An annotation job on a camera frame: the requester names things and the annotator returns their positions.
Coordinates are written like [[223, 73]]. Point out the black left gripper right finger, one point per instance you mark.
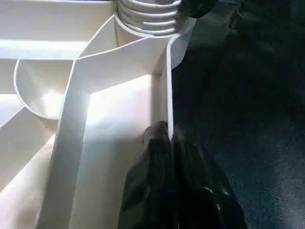
[[205, 191]]

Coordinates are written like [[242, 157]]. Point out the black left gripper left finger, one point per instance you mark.
[[147, 186]]

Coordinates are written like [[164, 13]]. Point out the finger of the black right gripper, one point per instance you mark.
[[200, 7]]

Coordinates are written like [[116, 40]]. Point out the white plastic table leg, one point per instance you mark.
[[150, 16]]

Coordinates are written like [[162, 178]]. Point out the white plastic table top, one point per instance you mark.
[[71, 95]]

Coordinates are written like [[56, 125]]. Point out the black table mat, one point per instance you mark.
[[248, 119]]

